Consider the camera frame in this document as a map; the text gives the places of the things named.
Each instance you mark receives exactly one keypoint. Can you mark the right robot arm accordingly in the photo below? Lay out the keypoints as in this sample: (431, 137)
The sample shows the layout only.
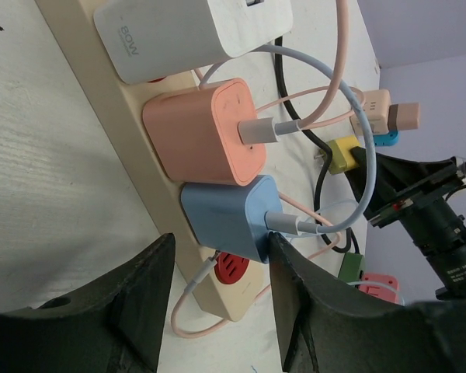
(440, 235)

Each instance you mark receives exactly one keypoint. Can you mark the brown plug on adapter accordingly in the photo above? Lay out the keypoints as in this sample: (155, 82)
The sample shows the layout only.
(404, 116)

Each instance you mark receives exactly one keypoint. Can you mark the pink socket adapter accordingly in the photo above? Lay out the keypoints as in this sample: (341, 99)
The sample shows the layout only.
(380, 286)

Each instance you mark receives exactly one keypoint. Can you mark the blue USB charger cube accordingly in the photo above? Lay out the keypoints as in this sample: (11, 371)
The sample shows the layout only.
(231, 219)

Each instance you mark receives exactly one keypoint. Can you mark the blue round adapter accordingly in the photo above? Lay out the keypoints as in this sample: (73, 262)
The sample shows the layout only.
(386, 140)

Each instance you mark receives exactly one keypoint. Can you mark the pink USB charger cube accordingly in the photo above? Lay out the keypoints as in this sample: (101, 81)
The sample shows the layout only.
(195, 134)

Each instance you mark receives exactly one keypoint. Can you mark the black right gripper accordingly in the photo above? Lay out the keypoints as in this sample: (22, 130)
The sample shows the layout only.
(402, 186)

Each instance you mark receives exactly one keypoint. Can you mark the beige cube socket adapter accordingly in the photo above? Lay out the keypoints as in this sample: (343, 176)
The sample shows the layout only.
(376, 104)

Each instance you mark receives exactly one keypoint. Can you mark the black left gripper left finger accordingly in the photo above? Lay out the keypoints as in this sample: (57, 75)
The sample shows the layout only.
(112, 324)

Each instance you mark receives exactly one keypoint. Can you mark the yellow charger plug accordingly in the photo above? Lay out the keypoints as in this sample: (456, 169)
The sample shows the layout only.
(342, 159)

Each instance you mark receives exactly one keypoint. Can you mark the beige power strip red sockets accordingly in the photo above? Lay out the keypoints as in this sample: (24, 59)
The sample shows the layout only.
(124, 110)

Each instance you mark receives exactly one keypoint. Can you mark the green power strip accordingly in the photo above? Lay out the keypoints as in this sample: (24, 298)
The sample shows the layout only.
(352, 267)

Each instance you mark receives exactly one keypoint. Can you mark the white USB charger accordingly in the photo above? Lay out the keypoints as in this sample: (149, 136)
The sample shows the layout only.
(186, 35)

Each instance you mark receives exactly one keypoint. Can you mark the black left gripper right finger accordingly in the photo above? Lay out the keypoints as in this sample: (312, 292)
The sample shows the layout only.
(326, 325)

